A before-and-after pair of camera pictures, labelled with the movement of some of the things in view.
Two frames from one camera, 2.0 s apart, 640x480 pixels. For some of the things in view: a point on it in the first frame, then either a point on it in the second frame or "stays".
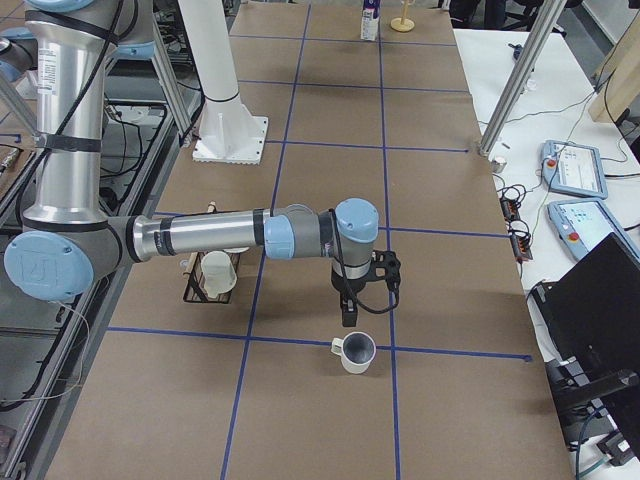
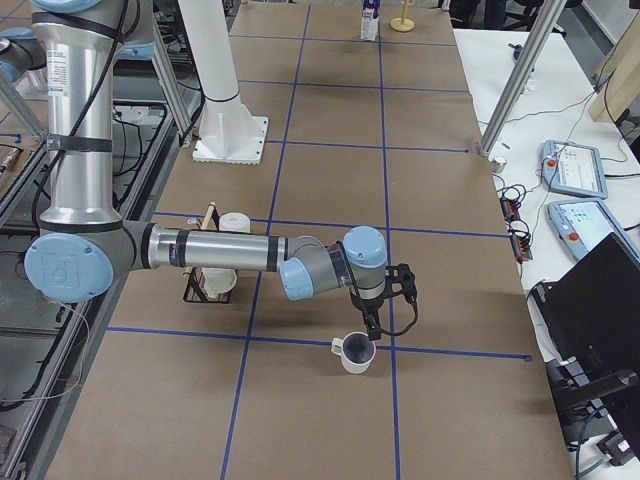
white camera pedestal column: x=228 y=132 stays
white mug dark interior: x=356 y=349 stays
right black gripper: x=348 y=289 -> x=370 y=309
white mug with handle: x=218 y=274 stays
